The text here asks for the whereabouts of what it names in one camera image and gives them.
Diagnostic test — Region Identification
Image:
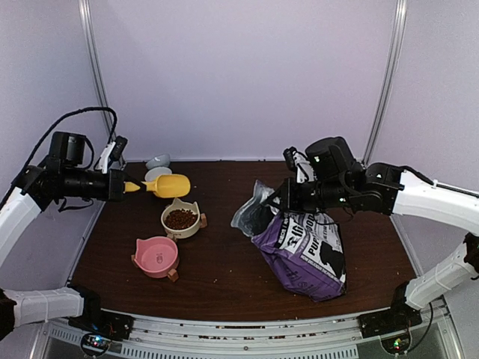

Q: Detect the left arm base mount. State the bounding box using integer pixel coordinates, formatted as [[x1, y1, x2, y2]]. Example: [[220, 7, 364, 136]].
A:
[[68, 310, 134, 358]]

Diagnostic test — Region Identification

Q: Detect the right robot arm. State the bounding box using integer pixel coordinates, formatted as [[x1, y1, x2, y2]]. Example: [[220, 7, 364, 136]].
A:
[[265, 136, 478, 331]]

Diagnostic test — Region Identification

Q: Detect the aluminium frame post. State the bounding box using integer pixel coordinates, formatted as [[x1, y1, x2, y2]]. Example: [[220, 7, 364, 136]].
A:
[[77, 0, 126, 167], [362, 0, 408, 165]]

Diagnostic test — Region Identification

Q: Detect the black braided left cable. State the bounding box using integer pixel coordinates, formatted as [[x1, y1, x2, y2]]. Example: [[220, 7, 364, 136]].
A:
[[0, 106, 120, 210]]

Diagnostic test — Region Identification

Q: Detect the kibble in cream bowl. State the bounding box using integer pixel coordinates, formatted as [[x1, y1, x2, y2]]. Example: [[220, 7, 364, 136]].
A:
[[164, 209, 198, 230]]

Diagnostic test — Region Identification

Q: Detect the left aluminium frame post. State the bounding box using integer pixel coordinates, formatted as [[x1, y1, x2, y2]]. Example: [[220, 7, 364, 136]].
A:
[[77, 0, 126, 167]]

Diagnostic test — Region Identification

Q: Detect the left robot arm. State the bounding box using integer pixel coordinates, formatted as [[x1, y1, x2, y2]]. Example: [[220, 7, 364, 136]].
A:
[[1, 132, 131, 337]]

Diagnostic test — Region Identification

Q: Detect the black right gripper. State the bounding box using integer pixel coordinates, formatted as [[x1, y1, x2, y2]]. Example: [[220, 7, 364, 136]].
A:
[[266, 177, 353, 215]]

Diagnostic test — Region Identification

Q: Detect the yellow plastic scoop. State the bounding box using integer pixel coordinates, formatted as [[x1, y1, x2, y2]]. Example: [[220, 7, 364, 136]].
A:
[[124, 174, 191, 198]]

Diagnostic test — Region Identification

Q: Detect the purple pet food bag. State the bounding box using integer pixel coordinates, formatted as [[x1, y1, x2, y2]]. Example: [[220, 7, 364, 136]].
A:
[[231, 180, 347, 302]]

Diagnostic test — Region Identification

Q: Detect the front aluminium rail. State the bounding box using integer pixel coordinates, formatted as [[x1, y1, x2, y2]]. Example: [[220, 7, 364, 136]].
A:
[[40, 313, 450, 359]]

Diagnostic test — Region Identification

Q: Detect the light grey-blue bowl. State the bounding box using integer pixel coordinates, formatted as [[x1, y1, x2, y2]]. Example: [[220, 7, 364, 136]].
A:
[[145, 153, 171, 170]]

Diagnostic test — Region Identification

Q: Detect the pink cat-ear pet bowl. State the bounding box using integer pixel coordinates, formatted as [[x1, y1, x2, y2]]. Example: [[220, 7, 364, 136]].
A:
[[131, 236, 180, 283]]

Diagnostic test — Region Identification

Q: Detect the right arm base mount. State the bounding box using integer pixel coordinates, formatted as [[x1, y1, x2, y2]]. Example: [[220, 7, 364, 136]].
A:
[[358, 309, 422, 355]]

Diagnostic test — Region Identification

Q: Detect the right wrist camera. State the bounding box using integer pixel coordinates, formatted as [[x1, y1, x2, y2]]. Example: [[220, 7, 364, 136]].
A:
[[283, 147, 315, 184]]

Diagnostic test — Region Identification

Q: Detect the right aluminium frame post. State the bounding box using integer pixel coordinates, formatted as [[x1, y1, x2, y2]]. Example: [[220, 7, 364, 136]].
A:
[[362, 0, 408, 165]]

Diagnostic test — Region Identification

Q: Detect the cream cat-ear pet bowl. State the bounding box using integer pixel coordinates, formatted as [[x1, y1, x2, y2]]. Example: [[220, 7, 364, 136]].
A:
[[160, 198, 207, 242]]

